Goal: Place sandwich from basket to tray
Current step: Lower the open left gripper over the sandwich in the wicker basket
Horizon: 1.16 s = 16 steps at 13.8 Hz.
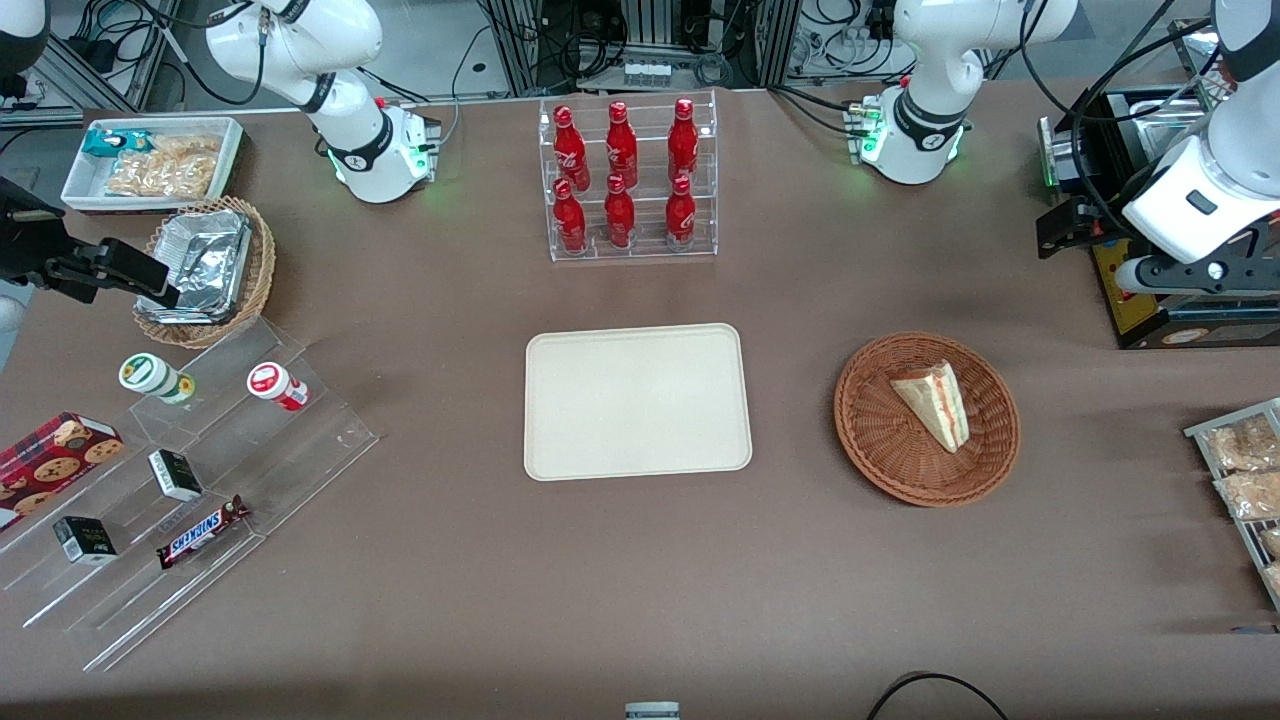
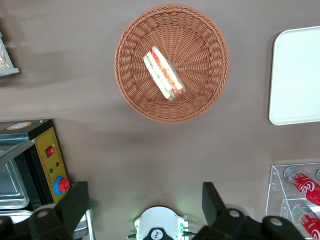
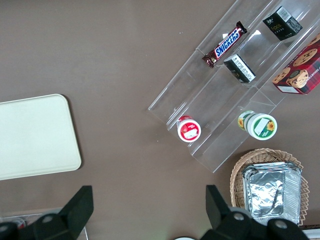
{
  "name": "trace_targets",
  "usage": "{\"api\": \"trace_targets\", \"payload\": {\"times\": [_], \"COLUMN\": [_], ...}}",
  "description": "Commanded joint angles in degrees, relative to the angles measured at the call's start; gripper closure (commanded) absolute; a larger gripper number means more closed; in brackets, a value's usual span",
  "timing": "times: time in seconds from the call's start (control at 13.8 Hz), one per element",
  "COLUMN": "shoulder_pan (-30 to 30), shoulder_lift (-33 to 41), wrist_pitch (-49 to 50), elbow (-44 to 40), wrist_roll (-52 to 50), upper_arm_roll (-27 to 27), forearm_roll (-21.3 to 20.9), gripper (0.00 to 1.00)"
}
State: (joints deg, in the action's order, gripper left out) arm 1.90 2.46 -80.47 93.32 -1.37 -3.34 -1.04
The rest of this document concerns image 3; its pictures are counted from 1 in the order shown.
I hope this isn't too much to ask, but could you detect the red plaid cookie box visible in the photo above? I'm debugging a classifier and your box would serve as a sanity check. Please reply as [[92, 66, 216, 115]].
[[271, 32, 320, 96]]

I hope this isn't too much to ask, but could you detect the cream rectangular tray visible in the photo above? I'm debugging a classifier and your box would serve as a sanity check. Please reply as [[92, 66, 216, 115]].
[[0, 93, 83, 181]]

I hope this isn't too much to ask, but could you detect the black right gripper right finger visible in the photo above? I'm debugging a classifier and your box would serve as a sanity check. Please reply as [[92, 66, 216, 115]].
[[199, 185, 270, 240]]

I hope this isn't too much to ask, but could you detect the white plastic bin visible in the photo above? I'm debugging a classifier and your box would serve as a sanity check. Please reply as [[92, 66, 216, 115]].
[[298, 223, 320, 240]]

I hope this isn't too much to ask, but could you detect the clear acrylic stepped shelf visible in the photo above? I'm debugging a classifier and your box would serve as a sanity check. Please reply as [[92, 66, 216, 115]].
[[147, 0, 320, 175]]

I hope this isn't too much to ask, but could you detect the small black carton box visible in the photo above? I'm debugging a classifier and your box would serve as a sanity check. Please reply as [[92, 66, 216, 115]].
[[223, 53, 257, 84], [262, 5, 304, 42]]

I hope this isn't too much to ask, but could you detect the light wicker basket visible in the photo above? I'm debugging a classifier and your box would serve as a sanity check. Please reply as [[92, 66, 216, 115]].
[[229, 148, 311, 227]]

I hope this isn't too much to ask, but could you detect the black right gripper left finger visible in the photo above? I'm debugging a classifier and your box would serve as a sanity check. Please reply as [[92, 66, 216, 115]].
[[18, 185, 94, 240]]

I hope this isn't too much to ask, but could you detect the Snickers chocolate bar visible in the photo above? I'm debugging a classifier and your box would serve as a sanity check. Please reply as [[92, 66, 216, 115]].
[[201, 20, 248, 69]]

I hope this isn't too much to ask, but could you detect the red lidded snack cup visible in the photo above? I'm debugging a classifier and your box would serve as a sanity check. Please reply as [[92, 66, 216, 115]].
[[175, 114, 202, 143]]

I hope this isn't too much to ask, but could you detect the aluminium foil tray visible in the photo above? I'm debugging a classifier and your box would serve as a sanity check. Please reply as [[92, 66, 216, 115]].
[[241, 161, 303, 226]]

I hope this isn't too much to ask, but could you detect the green sunflower snack cup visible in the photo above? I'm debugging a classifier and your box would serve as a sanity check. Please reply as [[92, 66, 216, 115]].
[[237, 110, 278, 141]]

